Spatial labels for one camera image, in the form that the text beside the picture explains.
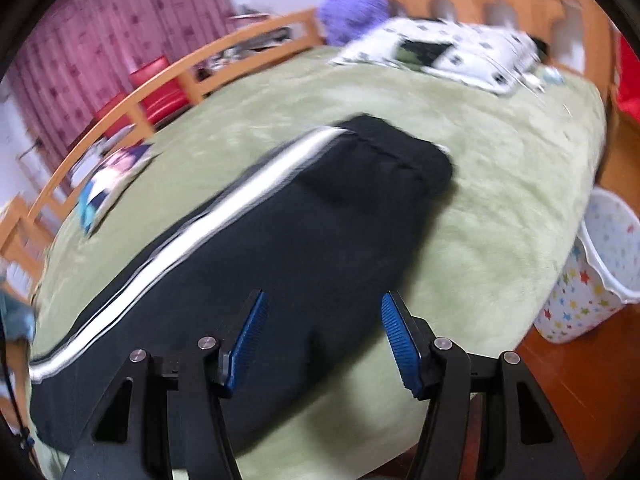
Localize red chair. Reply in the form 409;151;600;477
92;92;151;146
131;57;188;126

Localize black pants with white stripe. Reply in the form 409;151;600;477
27;114;455;461

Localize pink floral curtain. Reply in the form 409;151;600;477
10;0;238;211

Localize white star print bin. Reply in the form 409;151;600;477
532;187;640;346

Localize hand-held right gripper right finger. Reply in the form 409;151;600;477
381;290;588;480

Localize white floral pillow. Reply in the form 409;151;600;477
330;17;543;96

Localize dark small cloth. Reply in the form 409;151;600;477
397;37;451;68

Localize black cable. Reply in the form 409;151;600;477
0;330;33;461

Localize purple plush toy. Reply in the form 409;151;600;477
319;0;391;47

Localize green fleece bed blanket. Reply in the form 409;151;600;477
27;45;608;480

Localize geometric print cushion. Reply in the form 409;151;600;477
77;142;156;238

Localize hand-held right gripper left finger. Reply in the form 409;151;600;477
60;289;271;480

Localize light blue fleece blanket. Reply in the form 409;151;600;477
0;260;36;341

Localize red cloth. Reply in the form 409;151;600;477
617;35;640;126

